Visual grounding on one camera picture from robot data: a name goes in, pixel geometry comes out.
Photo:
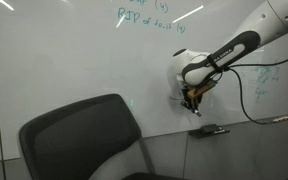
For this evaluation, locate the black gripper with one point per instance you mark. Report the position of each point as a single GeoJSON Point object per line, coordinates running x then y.
{"type": "Point", "coordinates": [191, 99]}

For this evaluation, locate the purple whiteboard marker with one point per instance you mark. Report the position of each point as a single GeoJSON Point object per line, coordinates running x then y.
{"type": "Point", "coordinates": [197, 113]}

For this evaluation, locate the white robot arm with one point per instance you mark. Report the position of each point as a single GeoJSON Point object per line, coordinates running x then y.
{"type": "Point", "coordinates": [193, 70]}

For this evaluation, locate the black office chair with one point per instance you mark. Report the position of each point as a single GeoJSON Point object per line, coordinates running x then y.
{"type": "Point", "coordinates": [73, 141]}

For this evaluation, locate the black whiteboard eraser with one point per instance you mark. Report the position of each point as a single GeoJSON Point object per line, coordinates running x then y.
{"type": "Point", "coordinates": [209, 128]}

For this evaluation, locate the wrist camera on wooden mount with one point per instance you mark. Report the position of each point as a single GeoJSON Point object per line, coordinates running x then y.
{"type": "Point", "coordinates": [200, 90]}

